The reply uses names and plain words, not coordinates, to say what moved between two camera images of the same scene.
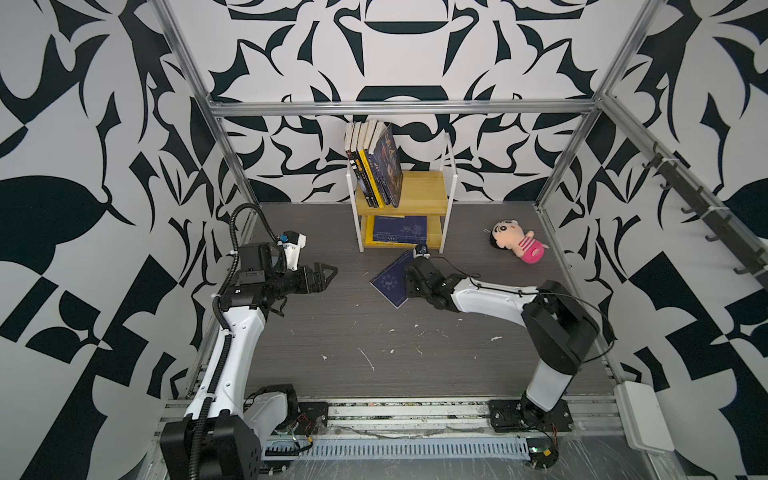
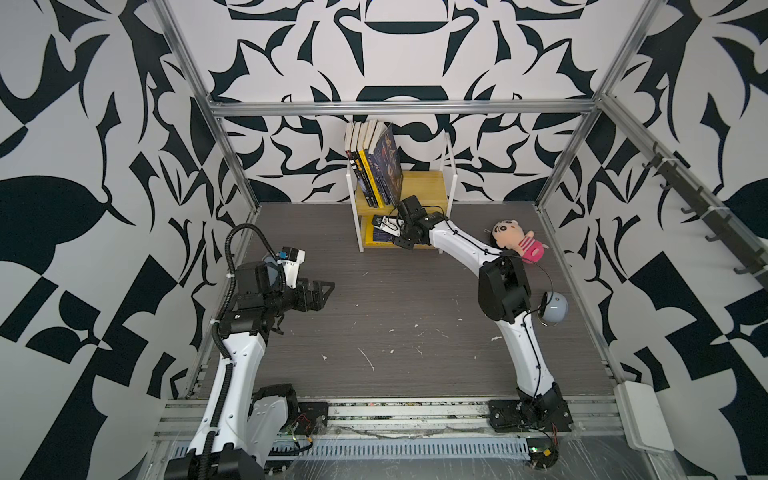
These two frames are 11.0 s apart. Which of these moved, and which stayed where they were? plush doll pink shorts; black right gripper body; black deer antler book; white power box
Moved: black right gripper body
Stayed: black deer antler book; white power box; plush doll pink shorts
